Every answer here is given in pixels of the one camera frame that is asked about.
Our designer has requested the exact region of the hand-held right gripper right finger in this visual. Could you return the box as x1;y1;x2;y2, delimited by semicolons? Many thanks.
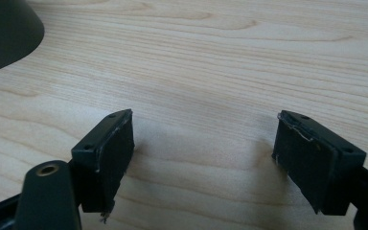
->
271;109;367;216

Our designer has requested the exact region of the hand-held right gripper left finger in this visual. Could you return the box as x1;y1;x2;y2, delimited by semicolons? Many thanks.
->
70;108;136;215

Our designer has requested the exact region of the dark grey slotted corner rack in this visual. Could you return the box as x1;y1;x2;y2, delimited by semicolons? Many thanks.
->
0;0;45;79

